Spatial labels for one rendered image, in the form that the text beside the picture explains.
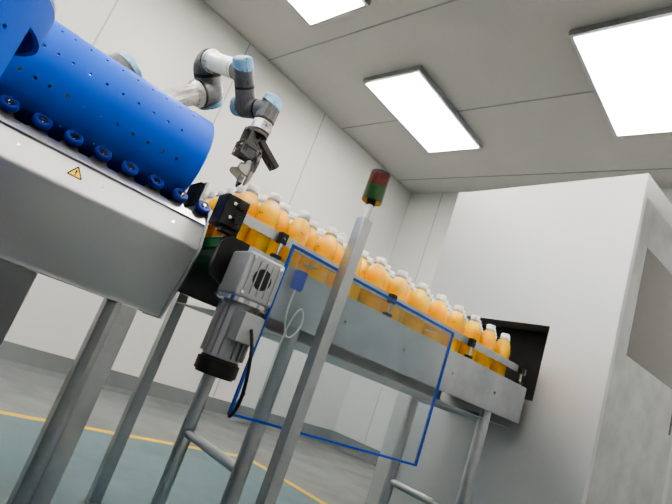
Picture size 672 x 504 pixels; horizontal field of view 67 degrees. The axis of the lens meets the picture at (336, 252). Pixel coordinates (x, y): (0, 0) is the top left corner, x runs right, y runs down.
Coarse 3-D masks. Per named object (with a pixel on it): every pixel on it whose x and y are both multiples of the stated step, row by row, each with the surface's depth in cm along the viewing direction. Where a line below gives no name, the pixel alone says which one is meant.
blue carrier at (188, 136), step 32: (64, 32) 125; (32, 64) 118; (64, 64) 122; (96, 64) 128; (32, 96) 121; (64, 96) 123; (96, 96) 127; (128, 96) 132; (160, 96) 139; (64, 128) 127; (96, 128) 129; (128, 128) 132; (160, 128) 136; (192, 128) 143; (128, 160) 136; (160, 160) 139; (192, 160) 142; (160, 192) 146
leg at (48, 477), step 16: (112, 320) 135; (128, 320) 136; (112, 336) 134; (96, 352) 133; (112, 352) 134; (96, 368) 131; (80, 384) 132; (96, 384) 132; (80, 400) 129; (96, 400) 132; (64, 416) 130; (80, 416) 129; (64, 432) 127; (80, 432) 129; (64, 448) 127; (48, 464) 125; (64, 464) 127; (48, 480) 125; (32, 496) 123; (48, 496) 125
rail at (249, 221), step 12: (252, 228) 147; (264, 228) 149; (288, 240) 154; (312, 252) 159; (336, 264) 165; (420, 312) 190; (444, 324) 199; (456, 336) 203; (480, 348) 213; (504, 360) 224
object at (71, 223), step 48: (0, 144) 115; (0, 192) 116; (48, 192) 121; (96, 192) 127; (0, 240) 119; (48, 240) 124; (96, 240) 130; (144, 240) 135; (192, 240) 143; (96, 288) 133; (144, 288) 139
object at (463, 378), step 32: (224, 256) 139; (192, 288) 181; (448, 384) 197; (480, 384) 210; (512, 384) 224; (192, 416) 176; (480, 416) 215; (512, 416) 224; (256, 448) 146; (480, 448) 211; (160, 480) 171
